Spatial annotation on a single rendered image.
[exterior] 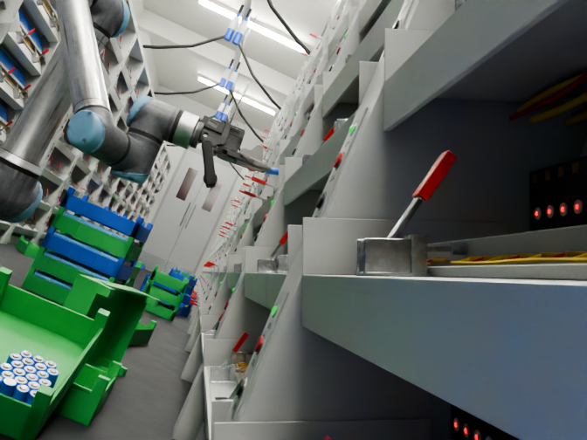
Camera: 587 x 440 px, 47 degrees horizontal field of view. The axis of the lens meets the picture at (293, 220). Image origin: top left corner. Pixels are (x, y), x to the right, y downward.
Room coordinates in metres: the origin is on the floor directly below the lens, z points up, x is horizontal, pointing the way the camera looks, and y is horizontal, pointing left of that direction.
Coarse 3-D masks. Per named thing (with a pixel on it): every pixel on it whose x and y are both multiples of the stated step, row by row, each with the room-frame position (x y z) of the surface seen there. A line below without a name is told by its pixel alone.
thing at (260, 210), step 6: (282, 168) 1.38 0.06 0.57; (282, 174) 1.38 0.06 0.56; (276, 192) 1.41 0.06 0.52; (258, 198) 1.98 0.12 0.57; (264, 198) 1.98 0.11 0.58; (270, 198) 1.53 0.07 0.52; (258, 204) 1.98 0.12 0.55; (264, 204) 1.67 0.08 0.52; (270, 204) 1.53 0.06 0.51; (258, 210) 1.84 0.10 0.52; (264, 210) 1.67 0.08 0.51; (258, 216) 1.84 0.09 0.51; (264, 216) 1.67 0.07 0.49; (258, 222) 1.84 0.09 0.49
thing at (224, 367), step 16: (208, 352) 1.28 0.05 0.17; (224, 352) 1.28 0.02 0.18; (240, 352) 1.27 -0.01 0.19; (208, 368) 1.25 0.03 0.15; (224, 368) 1.10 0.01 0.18; (240, 368) 1.18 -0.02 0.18; (208, 384) 1.08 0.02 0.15; (224, 384) 1.08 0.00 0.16; (208, 400) 0.95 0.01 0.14; (224, 400) 0.83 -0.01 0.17; (208, 416) 0.84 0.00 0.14; (224, 416) 0.68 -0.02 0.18; (208, 432) 0.79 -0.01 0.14
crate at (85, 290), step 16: (80, 288) 1.38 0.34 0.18; (96, 288) 1.38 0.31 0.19; (112, 288) 1.39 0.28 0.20; (128, 288) 1.60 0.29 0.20; (64, 304) 1.39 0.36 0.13; (80, 304) 1.38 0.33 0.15; (96, 304) 1.52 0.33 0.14; (112, 304) 1.60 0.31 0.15; (128, 304) 1.67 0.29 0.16; (144, 304) 1.67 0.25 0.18; (112, 320) 1.65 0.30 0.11; (128, 320) 1.67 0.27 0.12; (112, 336) 1.67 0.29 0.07; (128, 336) 1.67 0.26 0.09; (96, 352) 1.64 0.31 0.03; (112, 352) 1.67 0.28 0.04
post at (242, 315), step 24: (312, 120) 1.28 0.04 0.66; (336, 120) 1.29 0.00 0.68; (312, 144) 1.28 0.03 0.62; (312, 192) 1.29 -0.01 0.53; (288, 216) 1.29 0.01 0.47; (312, 216) 1.29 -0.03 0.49; (264, 240) 1.28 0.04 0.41; (240, 288) 1.28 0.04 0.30; (240, 312) 1.28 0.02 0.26; (264, 312) 1.29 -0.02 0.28; (216, 336) 1.30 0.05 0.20; (240, 336) 1.29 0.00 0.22; (192, 384) 1.37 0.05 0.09; (192, 408) 1.28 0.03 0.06; (192, 432) 1.29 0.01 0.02
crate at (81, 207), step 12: (72, 192) 2.47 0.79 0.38; (60, 204) 2.47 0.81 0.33; (72, 204) 2.47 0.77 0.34; (84, 204) 2.47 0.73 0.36; (84, 216) 2.47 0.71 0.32; (96, 216) 2.46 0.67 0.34; (108, 216) 2.46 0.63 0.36; (120, 216) 2.46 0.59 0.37; (120, 228) 2.46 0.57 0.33; (132, 228) 2.46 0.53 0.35; (144, 228) 2.54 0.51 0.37; (144, 240) 2.63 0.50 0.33
